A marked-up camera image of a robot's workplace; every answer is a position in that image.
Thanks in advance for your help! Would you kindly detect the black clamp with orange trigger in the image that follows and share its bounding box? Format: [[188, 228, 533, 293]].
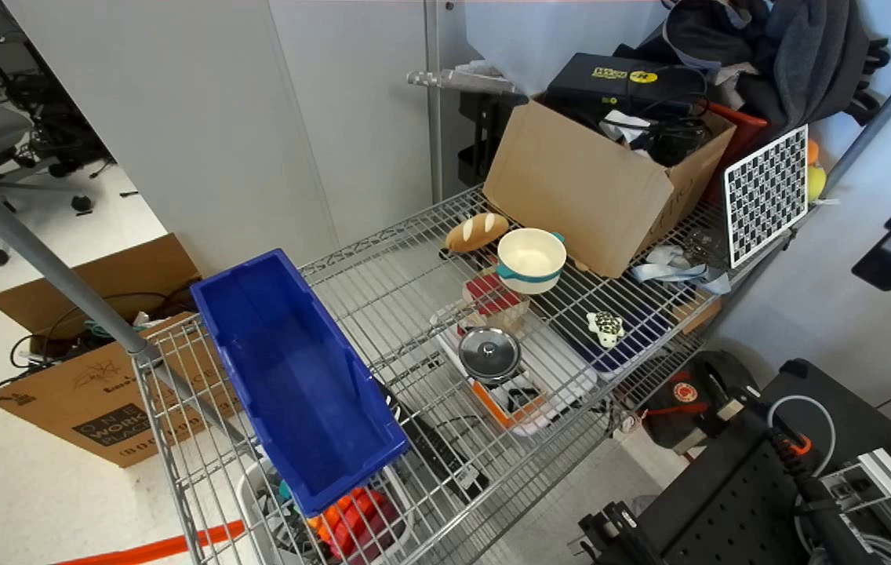
[[641, 352, 815, 510]]

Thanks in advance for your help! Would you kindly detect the bread loaf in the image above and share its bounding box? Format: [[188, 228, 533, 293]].
[[443, 210, 512, 262]]

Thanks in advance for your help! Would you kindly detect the open cardboard box with gear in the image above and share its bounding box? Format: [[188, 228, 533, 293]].
[[479, 102, 741, 281]]

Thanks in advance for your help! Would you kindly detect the colourful stacking toy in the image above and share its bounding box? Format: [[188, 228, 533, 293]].
[[308, 485, 409, 565]]

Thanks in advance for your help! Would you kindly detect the yellow ball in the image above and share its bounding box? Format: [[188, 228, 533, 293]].
[[803, 165, 832, 205]]

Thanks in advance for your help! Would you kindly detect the small metal pot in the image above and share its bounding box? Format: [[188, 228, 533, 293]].
[[454, 343, 528, 393]]

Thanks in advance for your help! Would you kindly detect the white bowl with teal rim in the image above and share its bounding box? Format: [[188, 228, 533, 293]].
[[494, 225, 571, 298]]

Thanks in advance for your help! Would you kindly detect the metal wire shelf cart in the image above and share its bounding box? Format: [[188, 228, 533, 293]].
[[0, 0, 891, 565]]

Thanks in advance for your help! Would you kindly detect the red and white small container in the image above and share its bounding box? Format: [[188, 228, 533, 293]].
[[462, 272, 532, 323]]

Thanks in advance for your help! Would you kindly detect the dark jacket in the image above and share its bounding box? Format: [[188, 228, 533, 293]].
[[661, 0, 891, 133]]

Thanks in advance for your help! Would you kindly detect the small glass jar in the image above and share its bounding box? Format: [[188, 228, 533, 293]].
[[434, 307, 602, 441]]

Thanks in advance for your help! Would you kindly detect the black office chair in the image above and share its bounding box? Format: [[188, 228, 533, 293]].
[[0, 27, 115, 268]]

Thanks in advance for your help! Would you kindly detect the black optical breadboard table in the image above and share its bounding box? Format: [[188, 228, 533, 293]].
[[576, 357, 891, 565]]

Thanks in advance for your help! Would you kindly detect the red box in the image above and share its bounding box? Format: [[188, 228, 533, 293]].
[[702, 102, 771, 165]]

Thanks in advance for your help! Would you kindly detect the white and green small toy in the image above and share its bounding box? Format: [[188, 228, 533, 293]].
[[583, 312, 631, 352]]

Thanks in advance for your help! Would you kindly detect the crumpled clear plastic wrap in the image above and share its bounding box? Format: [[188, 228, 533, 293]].
[[631, 241, 733, 298]]

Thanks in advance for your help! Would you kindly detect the cardboard box on floor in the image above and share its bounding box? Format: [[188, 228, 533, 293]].
[[0, 231, 249, 471]]

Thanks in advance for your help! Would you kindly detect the silver pot lid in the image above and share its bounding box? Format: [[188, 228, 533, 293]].
[[454, 323, 525, 383]]

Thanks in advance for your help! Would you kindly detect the black case with yellow logo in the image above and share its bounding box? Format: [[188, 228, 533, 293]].
[[543, 52, 710, 118]]

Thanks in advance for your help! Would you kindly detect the white perforated panel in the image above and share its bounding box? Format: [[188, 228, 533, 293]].
[[721, 124, 815, 272]]

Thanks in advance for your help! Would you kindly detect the blue plastic bin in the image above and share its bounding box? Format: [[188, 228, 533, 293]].
[[188, 247, 412, 518]]

